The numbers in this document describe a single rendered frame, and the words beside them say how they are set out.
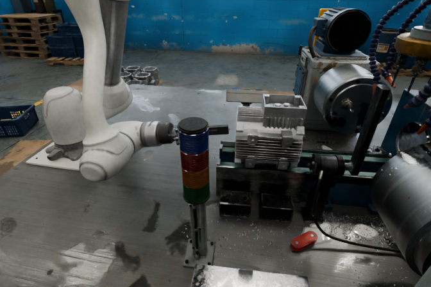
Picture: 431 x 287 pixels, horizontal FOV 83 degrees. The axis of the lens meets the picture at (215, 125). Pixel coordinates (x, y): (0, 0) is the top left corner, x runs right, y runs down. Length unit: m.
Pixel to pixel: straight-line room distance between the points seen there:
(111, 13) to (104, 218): 0.70
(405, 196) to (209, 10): 6.03
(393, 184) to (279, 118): 0.31
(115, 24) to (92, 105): 0.38
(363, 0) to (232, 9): 2.78
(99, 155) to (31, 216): 0.38
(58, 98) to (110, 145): 0.45
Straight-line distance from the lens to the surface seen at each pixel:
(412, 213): 0.61
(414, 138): 0.97
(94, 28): 0.84
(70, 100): 1.14
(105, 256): 0.82
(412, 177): 0.63
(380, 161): 1.03
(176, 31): 6.66
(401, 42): 0.81
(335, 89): 1.03
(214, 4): 6.34
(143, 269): 0.77
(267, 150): 0.76
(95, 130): 0.75
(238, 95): 1.01
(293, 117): 0.75
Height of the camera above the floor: 1.45
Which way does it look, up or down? 30 degrees down
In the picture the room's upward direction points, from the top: straight up
